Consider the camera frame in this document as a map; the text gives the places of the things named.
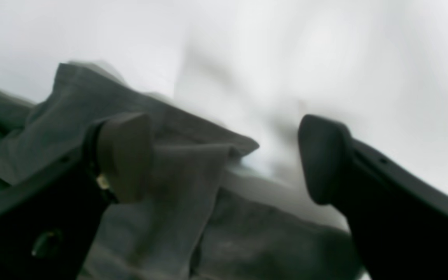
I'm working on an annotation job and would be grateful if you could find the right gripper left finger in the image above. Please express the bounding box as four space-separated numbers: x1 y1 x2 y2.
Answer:
0 113 153 280

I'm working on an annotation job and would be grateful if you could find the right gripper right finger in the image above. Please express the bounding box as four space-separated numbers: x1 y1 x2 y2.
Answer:
297 114 448 280

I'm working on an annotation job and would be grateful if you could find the dark grey T-shirt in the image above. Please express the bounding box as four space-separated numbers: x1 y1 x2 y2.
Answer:
0 64 362 280

